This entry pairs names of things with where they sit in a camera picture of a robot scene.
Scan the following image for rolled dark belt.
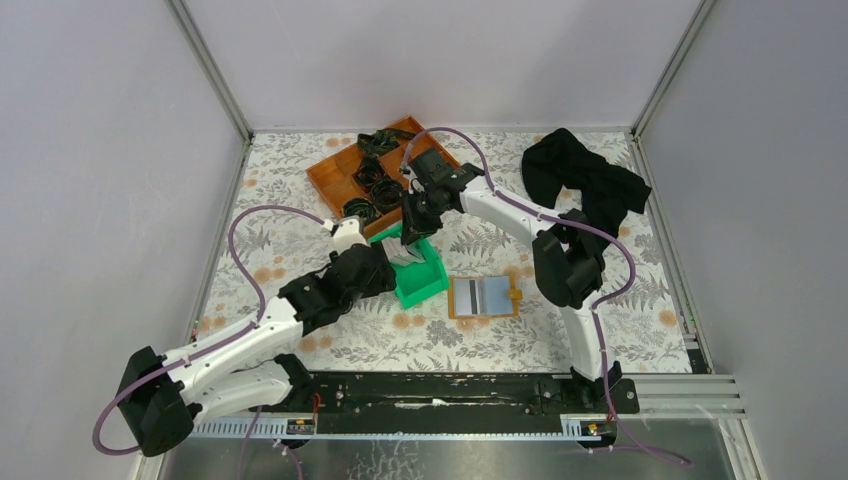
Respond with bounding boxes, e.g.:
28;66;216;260
352;156;387;193
342;197;383;235
369;177;405;214

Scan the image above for orange leather card holder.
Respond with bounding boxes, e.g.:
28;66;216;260
448;275;523;319

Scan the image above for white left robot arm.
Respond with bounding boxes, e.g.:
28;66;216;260
116;243;396;457

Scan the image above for green plastic bin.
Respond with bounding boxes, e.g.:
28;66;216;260
369;225;449;309

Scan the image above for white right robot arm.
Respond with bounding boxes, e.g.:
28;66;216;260
400;148;621;412

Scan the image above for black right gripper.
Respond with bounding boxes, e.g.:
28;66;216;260
399;188;444;247

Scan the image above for black cloth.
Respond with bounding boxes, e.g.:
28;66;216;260
521;128;652;237

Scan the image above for stack of white cards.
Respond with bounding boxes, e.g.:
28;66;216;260
380;237;426;267

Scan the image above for white card with magnetic stripe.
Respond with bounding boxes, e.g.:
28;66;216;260
452;278;478;317

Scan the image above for wooden compartment tray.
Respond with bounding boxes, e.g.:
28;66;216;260
306;116;424;238

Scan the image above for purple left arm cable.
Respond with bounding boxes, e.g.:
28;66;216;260
91;205;333;480

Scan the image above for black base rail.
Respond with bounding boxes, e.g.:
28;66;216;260
265;372;640;435

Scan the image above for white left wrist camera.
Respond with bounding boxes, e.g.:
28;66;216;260
323;215;368;254

